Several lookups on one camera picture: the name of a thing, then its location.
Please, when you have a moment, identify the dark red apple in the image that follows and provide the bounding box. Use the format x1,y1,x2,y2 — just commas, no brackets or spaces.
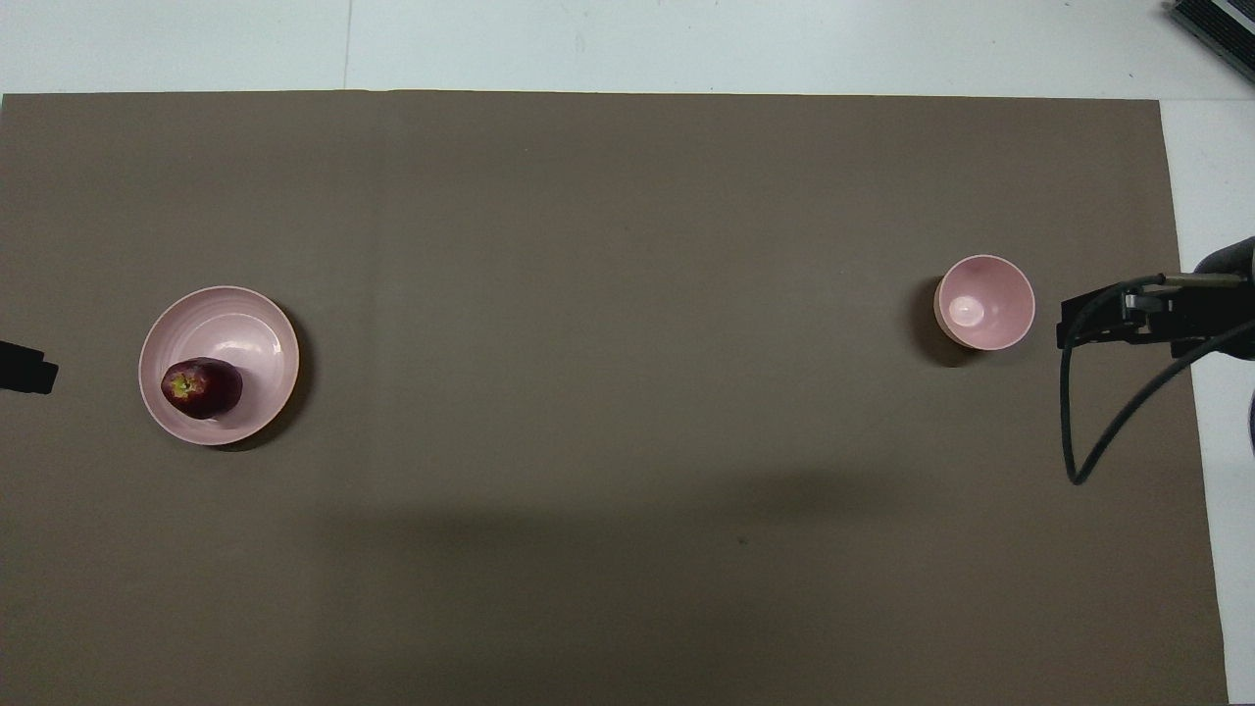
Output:
161,357,244,421

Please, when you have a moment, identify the brown table mat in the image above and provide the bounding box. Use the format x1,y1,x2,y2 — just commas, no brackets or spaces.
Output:
0,91,1231,706

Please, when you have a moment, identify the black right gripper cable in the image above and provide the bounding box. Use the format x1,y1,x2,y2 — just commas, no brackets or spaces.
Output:
1061,274,1255,486

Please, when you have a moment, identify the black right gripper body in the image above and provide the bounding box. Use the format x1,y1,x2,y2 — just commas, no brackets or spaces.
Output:
1123,284,1255,359

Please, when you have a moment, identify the pink bowl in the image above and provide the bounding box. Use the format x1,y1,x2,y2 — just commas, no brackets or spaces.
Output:
933,254,1036,352

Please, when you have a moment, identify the pink plate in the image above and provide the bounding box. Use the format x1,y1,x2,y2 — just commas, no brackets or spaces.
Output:
138,285,301,447

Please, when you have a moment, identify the grey ribbed device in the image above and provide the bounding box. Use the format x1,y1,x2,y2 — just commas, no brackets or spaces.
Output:
1167,0,1255,58

